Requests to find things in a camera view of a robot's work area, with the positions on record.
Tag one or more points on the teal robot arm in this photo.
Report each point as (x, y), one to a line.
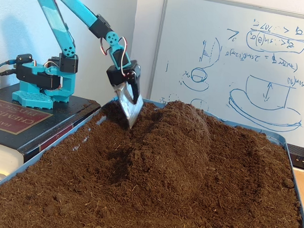
(57, 23)

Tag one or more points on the blue plastic tray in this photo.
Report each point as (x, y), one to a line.
(278, 136)

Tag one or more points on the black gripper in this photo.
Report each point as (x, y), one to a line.
(116, 75)

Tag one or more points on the whiteboard with blue drawings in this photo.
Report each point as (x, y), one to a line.
(243, 72)

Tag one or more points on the black perforated box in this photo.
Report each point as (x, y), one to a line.
(300, 159)

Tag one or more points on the black chemistry physics handbook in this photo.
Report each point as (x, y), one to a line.
(6, 139)

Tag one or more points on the brown soil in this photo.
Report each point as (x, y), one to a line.
(114, 192)

